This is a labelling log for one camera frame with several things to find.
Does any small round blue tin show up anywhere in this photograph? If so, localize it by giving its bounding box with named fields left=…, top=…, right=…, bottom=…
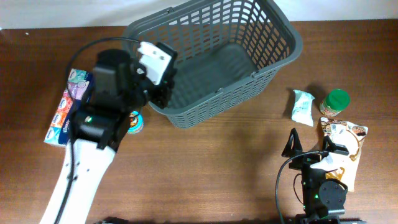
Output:
left=127, top=111, right=144, bottom=134

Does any tissue multipack blue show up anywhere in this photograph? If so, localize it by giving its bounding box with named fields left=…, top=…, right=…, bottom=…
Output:
left=44, top=68, right=93, bottom=147

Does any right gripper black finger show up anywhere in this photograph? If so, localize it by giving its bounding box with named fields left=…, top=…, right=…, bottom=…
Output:
left=282, top=128, right=303, bottom=157
left=322, top=136, right=349, bottom=156

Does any white teal wrapped packet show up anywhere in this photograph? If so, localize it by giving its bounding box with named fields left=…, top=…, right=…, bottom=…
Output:
left=291, top=90, right=315, bottom=127

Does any green lid jar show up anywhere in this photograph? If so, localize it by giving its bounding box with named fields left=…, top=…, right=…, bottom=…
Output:
left=320, top=89, right=351, bottom=117

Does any rice bag beige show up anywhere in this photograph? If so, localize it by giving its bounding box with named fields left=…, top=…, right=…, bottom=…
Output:
left=320, top=117, right=368, bottom=192

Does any grey plastic basket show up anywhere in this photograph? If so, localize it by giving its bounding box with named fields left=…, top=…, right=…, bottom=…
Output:
left=123, top=0, right=303, bottom=129

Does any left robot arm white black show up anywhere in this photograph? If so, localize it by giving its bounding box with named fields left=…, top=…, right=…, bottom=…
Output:
left=41, top=41, right=178, bottom=223

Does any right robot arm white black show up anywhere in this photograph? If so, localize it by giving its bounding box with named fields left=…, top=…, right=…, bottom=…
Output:
left=274, top=128, right=365, bottom=224

